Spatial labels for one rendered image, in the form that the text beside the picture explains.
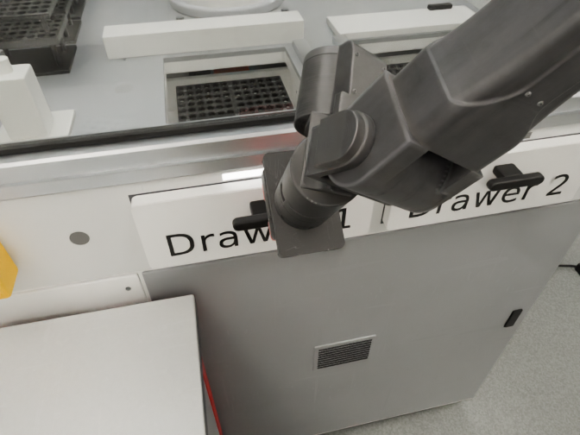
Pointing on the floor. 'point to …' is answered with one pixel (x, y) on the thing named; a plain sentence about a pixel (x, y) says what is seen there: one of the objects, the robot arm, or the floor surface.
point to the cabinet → (346, 318)
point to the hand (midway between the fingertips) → (289, 217)
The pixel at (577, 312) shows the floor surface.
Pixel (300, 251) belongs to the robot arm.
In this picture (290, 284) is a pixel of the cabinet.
